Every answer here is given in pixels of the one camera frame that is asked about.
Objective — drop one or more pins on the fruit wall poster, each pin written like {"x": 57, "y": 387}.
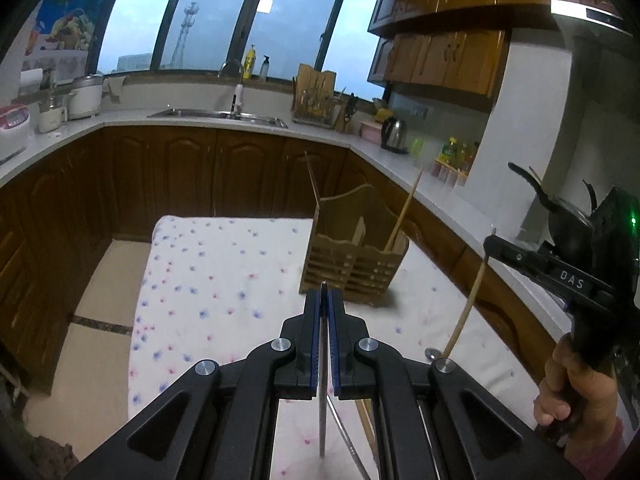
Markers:
{"x": 70, "y": 25}

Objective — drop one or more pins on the silver rice cooker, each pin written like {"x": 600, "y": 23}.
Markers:
{"x": 85, "y": 97}

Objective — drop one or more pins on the yellow detergent bottle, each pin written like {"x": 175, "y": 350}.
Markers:
{"x": 249, "y": 62}

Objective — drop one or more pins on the cooking oil bottle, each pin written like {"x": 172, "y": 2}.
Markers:
{"x": 450, "y": 152}

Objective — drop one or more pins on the range hood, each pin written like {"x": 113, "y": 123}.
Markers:
{"x": 590, "y": 16}

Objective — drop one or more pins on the black wok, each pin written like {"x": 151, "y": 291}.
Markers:
{"x": 567, "y": 225}

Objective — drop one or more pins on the white and red rice cooker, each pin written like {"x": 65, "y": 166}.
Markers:
{"x": 12, "y": 130}

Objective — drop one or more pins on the kitchen window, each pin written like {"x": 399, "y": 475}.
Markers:
{"x": 210, "y": 20}

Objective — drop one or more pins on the knife block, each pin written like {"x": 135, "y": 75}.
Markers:
{"x": 345, "y": 117}

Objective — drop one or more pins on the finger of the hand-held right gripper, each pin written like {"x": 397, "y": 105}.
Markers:
{"x": 530, "y": 266}

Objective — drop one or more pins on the dish rack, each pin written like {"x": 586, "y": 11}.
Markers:
{"x": 315, "y": 112}

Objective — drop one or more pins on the row of spice jars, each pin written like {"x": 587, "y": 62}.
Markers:
{"x": 450, "y": 175}

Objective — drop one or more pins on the small white blender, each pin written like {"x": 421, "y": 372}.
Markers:
{"x": 51, "y": 112}

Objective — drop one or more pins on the soap dispenser bottle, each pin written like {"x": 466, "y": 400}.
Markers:
{"x": 264, "y": 69}

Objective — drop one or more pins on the white countertop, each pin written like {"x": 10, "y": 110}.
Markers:
{"x": 450, "y": 200}

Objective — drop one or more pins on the steel electric kettle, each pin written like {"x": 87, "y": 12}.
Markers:
{"x": 394, "y": 136}

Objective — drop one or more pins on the green cup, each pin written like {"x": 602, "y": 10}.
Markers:
{"x": 417, "y": 147}

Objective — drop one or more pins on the chrome faucet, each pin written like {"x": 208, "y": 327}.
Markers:
{"x": 236, "y": 95}

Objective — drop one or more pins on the pink box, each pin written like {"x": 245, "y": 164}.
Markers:
{"x": 371, "y": 134}

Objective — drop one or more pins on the metal spoon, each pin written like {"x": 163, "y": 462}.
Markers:
{"x": 431, "y": 355}

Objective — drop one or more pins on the steel sink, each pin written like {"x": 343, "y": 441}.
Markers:
{"x": 215, "y": 116}

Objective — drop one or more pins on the paper towel roll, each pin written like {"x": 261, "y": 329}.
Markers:
{"x": 31, "y": 81}

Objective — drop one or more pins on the wooden cutting board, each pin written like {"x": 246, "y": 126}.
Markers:
{"x": 315, "y": 80}

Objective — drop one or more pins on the wooden upper cabinets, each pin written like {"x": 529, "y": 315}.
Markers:
{"x": 450, "y": 55}

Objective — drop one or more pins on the hanging dish rag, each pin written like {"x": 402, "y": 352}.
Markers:
{"x": 113, "y": 89}

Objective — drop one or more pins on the person's right hand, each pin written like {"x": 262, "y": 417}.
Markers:
{"x": 585, "y": 400}

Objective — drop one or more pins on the person's right forearm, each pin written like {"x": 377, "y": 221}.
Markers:
{"x": 600, "y": 442}

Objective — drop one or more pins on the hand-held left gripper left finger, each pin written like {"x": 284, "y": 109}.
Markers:
{"x": 314, "y": 345}

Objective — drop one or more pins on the floral tablecloth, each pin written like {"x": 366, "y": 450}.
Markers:
{"x": 215, "y": 285}

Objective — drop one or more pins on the wooden utensil holder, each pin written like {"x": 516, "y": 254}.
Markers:
{"x": 350, "y": 270}

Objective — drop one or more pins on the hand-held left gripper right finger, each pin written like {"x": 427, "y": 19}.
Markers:
{"x": 334, "y": 345}

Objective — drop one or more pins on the wooden base cabinets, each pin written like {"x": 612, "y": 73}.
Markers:
{"x": 165, "y": 175}

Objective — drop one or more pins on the metal chopstick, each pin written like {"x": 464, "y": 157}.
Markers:
{"x": 312, "y": 180}
{"x": 350, "y": 445}
{"x": 323, "y": 425}

